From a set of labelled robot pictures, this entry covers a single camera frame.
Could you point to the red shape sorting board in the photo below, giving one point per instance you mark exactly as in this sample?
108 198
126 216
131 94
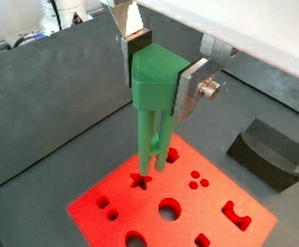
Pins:
190 206

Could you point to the green three prong peg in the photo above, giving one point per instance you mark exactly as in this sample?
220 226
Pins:
154 75

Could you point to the black curved block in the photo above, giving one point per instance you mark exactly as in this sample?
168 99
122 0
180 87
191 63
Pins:
269 154

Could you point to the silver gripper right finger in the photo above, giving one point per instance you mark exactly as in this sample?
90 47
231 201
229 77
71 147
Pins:
195 79

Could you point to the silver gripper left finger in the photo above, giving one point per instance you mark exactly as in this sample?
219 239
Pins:
135 36

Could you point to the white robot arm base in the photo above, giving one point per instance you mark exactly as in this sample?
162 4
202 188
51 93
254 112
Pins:
39 18

